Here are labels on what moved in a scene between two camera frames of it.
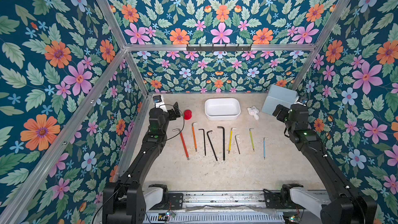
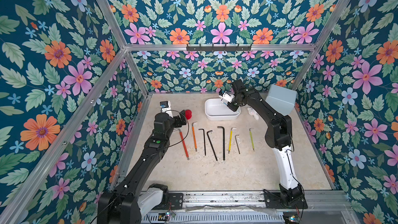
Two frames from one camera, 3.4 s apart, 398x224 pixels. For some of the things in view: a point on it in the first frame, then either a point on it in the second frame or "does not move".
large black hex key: (224, 143) does not move
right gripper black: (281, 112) → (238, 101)
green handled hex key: (252, 139) does not move
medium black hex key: (211, 144) does not move
